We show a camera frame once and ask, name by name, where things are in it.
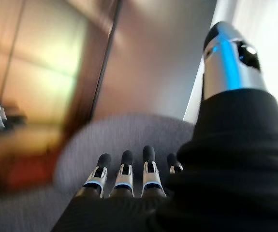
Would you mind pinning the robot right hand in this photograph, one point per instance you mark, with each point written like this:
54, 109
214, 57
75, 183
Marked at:
225, 181

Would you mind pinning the grey fabric armchair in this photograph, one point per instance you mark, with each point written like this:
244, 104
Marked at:
119, 135

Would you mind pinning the glossy reflective cabinet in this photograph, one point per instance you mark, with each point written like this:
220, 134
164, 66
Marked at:
44, 72

